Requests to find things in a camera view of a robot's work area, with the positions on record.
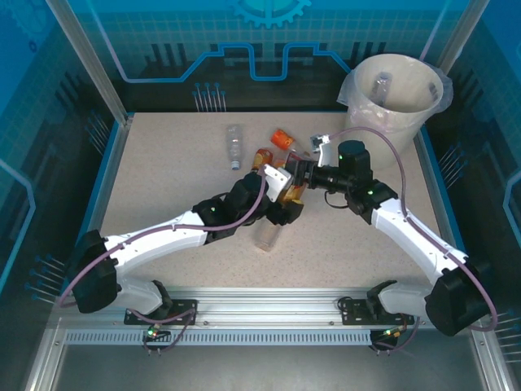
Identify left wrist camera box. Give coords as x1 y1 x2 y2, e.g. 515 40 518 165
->
261 164 292 204

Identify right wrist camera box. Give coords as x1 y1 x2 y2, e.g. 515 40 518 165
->
309 133 334 167

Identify clear plastic bin liner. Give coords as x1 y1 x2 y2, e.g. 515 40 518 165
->
336 67 454 131

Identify aluminium table side rail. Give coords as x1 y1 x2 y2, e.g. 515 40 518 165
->
414 130 469 261
67 113 135 297

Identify crushed clear plastic bottle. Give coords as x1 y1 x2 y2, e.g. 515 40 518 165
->
225 124 246 171

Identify grey metal panel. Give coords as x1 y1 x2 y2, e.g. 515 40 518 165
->
52 345 489 391

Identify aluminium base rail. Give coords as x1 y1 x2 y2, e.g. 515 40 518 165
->
50 287 489 332

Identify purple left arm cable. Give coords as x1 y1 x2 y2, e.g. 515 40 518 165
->
59 175 199 356

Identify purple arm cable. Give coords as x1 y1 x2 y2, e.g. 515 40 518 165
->
59 175 199 356
327 125 500 354

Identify cream plastic bin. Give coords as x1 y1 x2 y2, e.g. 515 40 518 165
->
344 52 444 170

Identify yellow orange juice bottle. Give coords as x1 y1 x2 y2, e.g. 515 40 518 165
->
251 146 274 174

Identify aluminium frame post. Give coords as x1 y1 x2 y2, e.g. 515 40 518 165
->
44 0 134 125
418 0 488 78

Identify slotted grey cable duct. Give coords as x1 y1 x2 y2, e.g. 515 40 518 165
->
63 329 374 347

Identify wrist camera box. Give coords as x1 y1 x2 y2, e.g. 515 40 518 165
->
309 133 334 167
261 164 292 204

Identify wide bottle green neck band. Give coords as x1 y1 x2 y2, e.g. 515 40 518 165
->
253 222 285 251

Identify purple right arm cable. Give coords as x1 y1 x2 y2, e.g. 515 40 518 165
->
327 125 500 354

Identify orange label orange cap bottle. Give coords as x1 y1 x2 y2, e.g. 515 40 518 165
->
270 128 309 156

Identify bluish clear water bottle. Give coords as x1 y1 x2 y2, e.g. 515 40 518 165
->
372 72 392 106

